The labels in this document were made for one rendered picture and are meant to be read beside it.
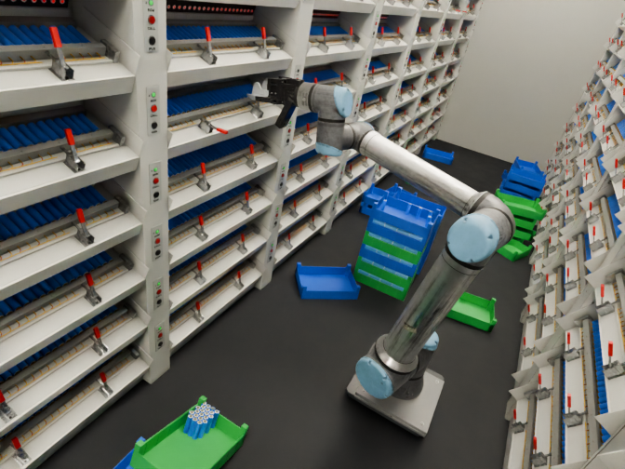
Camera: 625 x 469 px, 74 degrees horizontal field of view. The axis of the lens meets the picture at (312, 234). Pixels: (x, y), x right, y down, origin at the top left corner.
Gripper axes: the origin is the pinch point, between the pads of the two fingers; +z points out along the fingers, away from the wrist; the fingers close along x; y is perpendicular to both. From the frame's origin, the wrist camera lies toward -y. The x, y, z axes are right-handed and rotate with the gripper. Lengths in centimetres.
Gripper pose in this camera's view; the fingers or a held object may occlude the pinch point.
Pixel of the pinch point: (253, 96)
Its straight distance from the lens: 155.6
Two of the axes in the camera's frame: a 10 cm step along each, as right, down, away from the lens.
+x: -4.8, 3.9, -7.8
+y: 0.3, -8.9, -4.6
